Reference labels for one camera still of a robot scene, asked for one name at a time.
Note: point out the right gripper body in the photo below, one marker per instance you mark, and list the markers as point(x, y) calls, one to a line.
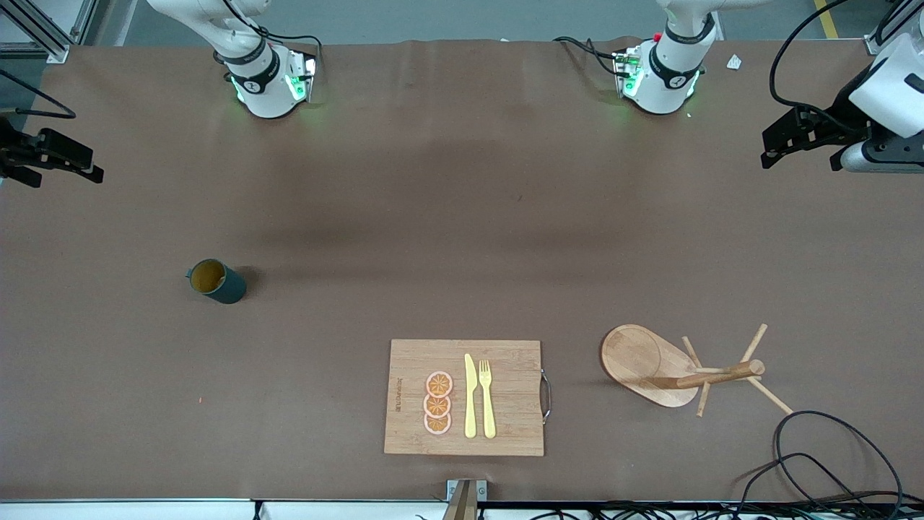
point(10, 152)

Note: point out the dark green cup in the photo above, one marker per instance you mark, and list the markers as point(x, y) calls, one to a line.
point(227, 289)

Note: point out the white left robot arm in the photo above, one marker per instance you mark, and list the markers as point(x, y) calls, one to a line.
point(664, 87)

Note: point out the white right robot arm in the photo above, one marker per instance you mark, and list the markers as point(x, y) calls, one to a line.
point(267, 94)

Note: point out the wooden mug rack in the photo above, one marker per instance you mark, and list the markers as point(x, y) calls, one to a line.
point(639, 357)

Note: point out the white paper scrap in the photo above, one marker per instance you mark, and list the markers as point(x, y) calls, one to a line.
point(734, 62)

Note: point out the yellow plastic fork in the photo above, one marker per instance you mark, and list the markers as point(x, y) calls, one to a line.
point(489, 412)

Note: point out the yellow plastic knife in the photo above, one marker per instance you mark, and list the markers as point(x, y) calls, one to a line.
point(471, 404)

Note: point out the toy orange slice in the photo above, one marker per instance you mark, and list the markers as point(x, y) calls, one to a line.
point(439, 384)
point(437, 425)
point(437, 405)

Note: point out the aluminium frame profile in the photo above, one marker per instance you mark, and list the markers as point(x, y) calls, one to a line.
point(50, 43)
point(888, 29)

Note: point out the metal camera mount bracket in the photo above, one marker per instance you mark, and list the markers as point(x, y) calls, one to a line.
point(462, 505)

